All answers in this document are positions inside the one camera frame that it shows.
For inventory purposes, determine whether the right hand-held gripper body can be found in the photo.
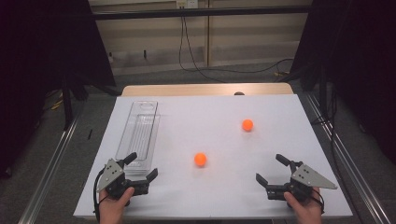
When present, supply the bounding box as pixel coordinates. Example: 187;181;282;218
266;160;339;203

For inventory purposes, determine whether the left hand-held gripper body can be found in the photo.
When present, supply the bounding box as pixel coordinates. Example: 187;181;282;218
96;158;150;200

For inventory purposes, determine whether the clear plastic container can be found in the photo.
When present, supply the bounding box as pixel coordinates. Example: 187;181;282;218
115;100;162;175

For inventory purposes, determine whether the person's left hand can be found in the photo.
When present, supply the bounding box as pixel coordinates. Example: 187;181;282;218
98;186;135;224

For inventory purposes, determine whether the person's right hand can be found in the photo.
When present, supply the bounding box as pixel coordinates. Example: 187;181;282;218
283;186;323;224

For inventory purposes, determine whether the white table sheet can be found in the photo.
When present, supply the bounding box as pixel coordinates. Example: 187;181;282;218
73;93;354;218

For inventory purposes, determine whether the black metal stand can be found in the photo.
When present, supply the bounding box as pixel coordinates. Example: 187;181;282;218
60;71;122;132

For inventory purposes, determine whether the wooden table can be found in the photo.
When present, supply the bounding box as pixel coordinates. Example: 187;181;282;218
120;82;294;97

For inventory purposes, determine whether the black curtain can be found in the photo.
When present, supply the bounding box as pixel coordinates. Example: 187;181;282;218
0;0;117;180
290;0;396;166

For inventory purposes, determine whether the black horizontal bar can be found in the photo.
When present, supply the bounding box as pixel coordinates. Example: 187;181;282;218
92;5;312;21

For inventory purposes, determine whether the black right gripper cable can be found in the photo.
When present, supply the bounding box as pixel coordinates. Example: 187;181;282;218
311;188;326;216

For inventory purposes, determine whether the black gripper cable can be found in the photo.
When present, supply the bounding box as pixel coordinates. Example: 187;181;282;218
92;167;108;224
311;188;326;216

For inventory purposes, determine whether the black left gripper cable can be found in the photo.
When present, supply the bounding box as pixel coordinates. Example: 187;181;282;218
92;167;108;224

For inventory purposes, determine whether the aluminium floor rail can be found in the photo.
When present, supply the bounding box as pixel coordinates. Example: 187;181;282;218
17;115;80;224
303;92;391;224

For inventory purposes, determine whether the black floor cable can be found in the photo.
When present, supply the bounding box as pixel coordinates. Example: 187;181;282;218
311;85;344;175

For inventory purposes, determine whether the black wall cable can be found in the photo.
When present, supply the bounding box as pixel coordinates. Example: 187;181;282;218
182;16;227;84
177;16;295;75

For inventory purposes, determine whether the white wall socket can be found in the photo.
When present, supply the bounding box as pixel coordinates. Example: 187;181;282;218
176;0;199;9

